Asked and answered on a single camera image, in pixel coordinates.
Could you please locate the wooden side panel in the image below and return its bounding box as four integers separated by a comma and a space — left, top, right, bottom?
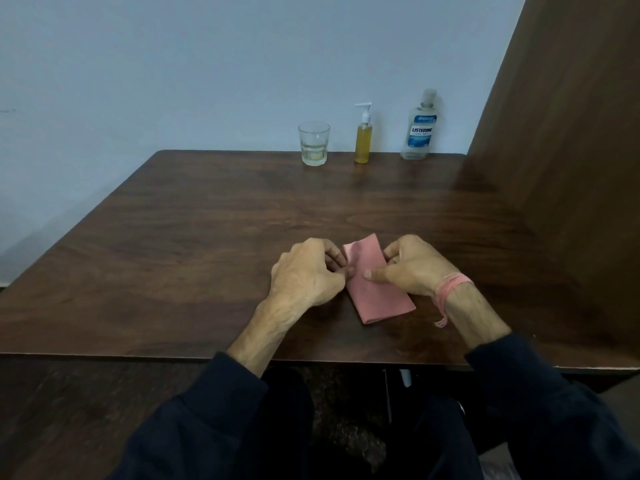
452, 0, 640, 368

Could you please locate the pink thread wristband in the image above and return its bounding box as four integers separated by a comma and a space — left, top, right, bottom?
433, 273, 474, 328

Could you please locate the person's left forearm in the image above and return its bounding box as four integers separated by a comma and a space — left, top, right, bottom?
226, 294, 321, 379

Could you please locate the clear drinking glass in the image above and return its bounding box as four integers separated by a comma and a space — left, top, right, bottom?
298, 122, 331, 167

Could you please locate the yellow liquid pump bottle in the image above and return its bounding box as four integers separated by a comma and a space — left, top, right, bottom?
354, 103, 374, 165

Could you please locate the pink paper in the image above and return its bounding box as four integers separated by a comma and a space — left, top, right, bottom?
342, 233, 417, 325

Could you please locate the person's left hand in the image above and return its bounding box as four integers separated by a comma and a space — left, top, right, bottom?
268, 238, 356, 310

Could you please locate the clear mouthwash bottle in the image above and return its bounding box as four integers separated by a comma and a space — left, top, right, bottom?
400, 89, 440, 161

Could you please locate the person's right hand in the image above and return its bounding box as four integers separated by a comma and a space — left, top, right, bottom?
363, 235, 447, 297

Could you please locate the person's right forearm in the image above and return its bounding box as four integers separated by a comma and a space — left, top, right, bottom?
442, 282, 513, 351

